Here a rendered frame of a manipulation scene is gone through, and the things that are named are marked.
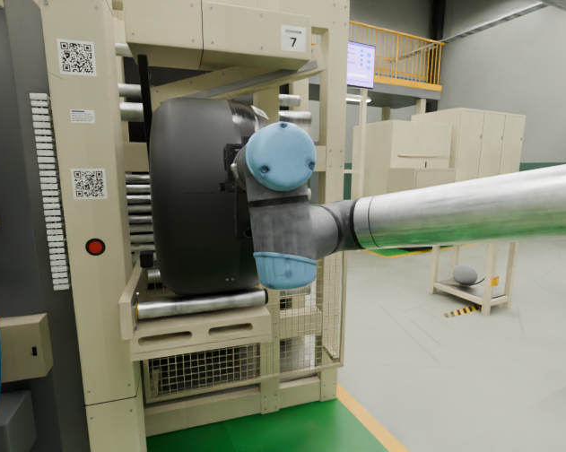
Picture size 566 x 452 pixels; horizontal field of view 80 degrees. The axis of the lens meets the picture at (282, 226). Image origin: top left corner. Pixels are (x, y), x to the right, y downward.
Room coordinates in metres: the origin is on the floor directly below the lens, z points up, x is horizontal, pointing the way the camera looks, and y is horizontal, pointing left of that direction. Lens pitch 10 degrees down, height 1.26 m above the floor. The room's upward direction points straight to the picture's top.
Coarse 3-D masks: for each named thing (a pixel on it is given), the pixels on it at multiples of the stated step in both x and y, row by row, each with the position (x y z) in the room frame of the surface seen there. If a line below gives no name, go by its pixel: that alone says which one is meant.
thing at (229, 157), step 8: (248, 136) 0.52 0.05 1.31; (232, 144) 0.57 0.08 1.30; (240, 144) 0.57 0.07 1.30; (224, 152) 0.61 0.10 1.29; (232, 152) 0.57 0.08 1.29; (224, 160) 0.60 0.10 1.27; (232, 160) 0.57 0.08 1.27; (224, 168) 0.61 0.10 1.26; (232, 176) 0.56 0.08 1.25; (232, 184) 0.56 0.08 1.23; (232, 192) 0.57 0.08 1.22
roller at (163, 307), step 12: (144, 300) 0.82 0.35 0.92; (156, 300) 0.82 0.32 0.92; (168, 300) 0.82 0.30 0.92; (180, 300) 0.83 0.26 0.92; (192, 300) 0.83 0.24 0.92; (204, 300) 0.84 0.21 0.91; (216, 300) 0.85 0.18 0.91; (228, 300) 0.85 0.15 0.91; (240, 300) 0.86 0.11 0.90; (252, 300) 0.87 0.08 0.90; (264, 300) 0.88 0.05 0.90; (144, 312) 0.79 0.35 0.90; (156, 312) 0.80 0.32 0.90; (168, 312) 0.81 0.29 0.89; (180, 312) 0.82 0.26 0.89; (192, 312) 0.83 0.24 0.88
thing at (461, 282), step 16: (432, 256) 3.24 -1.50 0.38; (512, 256) 2.85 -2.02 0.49; (432, 272) 3.22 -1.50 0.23; (464, 272) 3.04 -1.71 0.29; (512, 272) 2.85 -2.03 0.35; (432, 288) 3.21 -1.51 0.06; (448, 288) 3.05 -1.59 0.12; (464, 288) 3.02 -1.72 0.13; (480, 288) 3.02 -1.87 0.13; (512, 288) 2.86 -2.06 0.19; (480, 304) 2.77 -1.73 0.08
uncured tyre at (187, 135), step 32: (160, 128) 0.79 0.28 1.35; (192, 128) 0.78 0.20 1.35; (224, 128) 0.80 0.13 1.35; (256, 128) 0.83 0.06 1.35; (160, 160) 0.74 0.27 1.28; (192, 160) 0.74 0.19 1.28; (160, 192) 0.72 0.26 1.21; (160, 224) 0.72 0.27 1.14; (192, 224) 0.72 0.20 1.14; (224, 224) 0.74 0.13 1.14; (160, 256) 0.75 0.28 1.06; (192, 256) 0.73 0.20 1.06; (224, 256) 0.76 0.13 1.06; (192, 288) 0.80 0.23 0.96; (224, 288) 0.84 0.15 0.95
